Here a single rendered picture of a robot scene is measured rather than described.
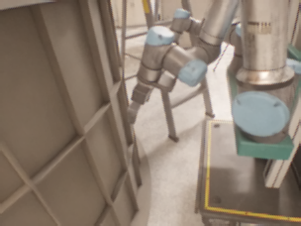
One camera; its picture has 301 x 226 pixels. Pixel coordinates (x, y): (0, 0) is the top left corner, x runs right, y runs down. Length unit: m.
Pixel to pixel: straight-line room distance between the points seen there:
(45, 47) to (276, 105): 0.51
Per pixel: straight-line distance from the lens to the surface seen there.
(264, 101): 0.42
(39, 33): 0.51
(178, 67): 0.51
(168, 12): 3.84
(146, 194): 1.33
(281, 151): 0.67
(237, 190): 1.01
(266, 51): 0.41
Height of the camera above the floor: 1.13
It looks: 33 degrees down
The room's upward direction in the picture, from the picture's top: 7 degrees counter-clockwise
